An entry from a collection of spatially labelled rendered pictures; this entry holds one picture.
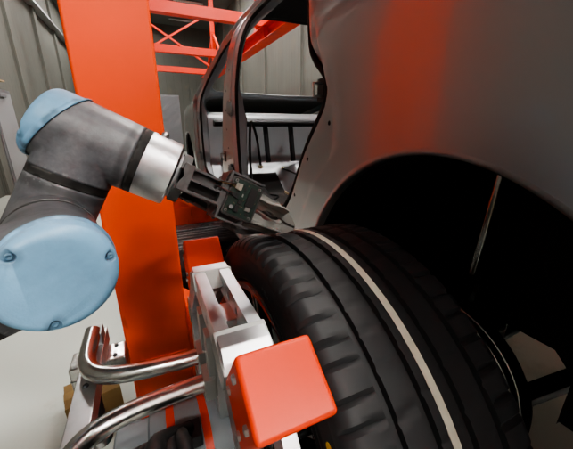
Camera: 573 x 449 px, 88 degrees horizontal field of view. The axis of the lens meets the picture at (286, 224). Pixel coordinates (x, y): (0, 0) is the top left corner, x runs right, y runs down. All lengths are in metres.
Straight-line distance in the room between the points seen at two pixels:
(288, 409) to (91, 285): 0.20
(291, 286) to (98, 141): 0.29
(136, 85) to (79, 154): 0.38
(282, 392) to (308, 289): 0.14
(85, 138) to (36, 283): 0.19
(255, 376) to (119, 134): 0.31
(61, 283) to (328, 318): 0.26
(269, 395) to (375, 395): 0.12
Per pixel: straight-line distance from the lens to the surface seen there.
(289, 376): 0.29
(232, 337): 0.38
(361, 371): 0.35
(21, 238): 0.29
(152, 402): 0.49
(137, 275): 0.85
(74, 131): 0.43
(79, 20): 0.80
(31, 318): 0.31
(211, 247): 0.65
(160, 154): 0.42
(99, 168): 0.43
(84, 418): 0.55
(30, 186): 0.44
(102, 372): 0.56
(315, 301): 0.37
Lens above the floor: 1.35
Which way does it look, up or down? 18 degrees down
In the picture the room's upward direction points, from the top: straight up
